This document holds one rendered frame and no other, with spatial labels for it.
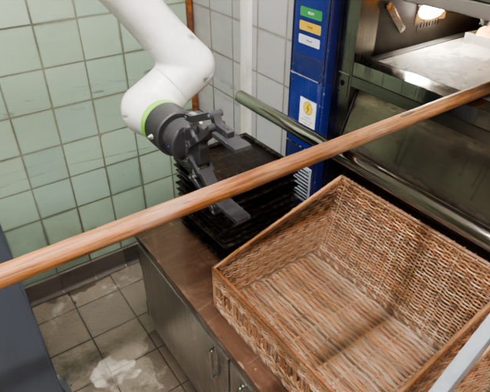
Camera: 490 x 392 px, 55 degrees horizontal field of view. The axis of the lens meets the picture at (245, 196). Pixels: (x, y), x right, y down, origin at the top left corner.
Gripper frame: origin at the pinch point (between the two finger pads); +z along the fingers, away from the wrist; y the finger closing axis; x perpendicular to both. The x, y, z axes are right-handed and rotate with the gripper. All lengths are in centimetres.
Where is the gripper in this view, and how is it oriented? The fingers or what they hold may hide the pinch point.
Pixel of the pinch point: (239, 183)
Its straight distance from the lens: 76.4
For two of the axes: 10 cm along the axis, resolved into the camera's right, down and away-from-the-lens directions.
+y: 0.0, 8.2, 5.7
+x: -8.2, 3.3, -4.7
